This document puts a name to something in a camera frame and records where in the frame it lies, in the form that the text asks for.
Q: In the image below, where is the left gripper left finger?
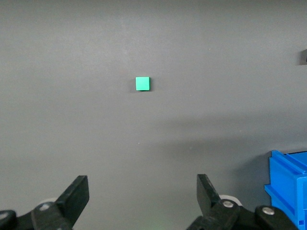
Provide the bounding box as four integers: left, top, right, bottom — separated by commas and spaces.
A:
0, 175, 90, 230

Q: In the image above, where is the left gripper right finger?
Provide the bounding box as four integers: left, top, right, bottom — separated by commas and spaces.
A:
186, 173, 299, 230

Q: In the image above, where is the small green cube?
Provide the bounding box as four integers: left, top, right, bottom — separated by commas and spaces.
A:
135, 76, 152, 92

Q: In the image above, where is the small black cube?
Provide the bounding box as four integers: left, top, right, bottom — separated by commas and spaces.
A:
299, 48, 307, 66

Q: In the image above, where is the blue plastic storage bin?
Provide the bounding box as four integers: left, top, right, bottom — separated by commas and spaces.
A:
264, 150, 307, 230

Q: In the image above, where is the dark grey table mat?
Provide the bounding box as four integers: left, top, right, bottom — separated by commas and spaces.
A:
0, 0, 307, 230

